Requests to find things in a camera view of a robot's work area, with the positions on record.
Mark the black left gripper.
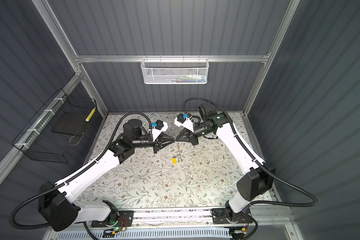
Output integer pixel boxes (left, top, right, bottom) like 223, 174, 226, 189
132, 133, 175, 154

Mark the white wire mesh basket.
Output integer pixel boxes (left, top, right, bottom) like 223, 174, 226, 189
141, 59, 210, 85

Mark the yellow marker pen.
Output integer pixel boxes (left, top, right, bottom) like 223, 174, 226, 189
85, 107, 96, 122

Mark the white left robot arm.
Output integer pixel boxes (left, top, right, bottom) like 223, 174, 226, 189
38, 119, 175, 232

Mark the black wire basket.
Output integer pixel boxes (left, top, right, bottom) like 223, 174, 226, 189
12, 90, 97, 164

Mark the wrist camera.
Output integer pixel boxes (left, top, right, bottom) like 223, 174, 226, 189
174, 113, 195, 133
151, 120, 168, 141

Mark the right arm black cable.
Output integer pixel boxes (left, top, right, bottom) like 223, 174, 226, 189
182, 97, 319, 208

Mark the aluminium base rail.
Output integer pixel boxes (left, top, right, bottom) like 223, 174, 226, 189
47, 206, 259, 229

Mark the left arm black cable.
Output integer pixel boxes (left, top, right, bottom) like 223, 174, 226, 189
8, 111, 154, 230

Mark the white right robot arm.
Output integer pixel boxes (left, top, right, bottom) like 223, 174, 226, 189
174, 101, 276, 223

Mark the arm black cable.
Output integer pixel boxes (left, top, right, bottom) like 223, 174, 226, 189
8, 111, 154, 230
182, 97, 319, 208

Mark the yellow tagged key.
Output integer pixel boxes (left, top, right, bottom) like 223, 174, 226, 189
172, 156, 177, 165

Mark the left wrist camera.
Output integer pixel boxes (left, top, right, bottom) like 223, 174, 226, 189
151, 120, 168, 141

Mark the black foam pad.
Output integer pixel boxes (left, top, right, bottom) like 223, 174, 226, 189
52, 112, 89, 137

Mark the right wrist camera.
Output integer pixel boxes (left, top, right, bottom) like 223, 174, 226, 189
174, 113, 195, 133

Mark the white vent grille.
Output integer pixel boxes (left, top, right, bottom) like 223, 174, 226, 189
55, 227, 233, 240

